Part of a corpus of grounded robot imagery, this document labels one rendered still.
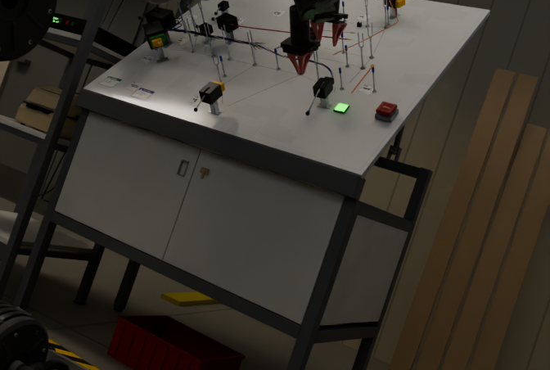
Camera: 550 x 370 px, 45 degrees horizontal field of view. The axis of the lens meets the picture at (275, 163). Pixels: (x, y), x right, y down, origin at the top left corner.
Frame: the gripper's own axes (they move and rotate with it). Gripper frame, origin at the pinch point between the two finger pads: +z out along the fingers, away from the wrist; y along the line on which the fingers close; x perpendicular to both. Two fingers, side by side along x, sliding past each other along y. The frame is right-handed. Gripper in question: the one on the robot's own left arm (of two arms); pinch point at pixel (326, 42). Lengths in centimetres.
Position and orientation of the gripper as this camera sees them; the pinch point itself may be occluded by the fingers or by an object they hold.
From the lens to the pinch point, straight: 211.2
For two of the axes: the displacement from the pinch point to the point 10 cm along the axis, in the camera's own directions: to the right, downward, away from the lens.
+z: -0.7, 9.5, 3.1
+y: -8.6, -2.2, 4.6
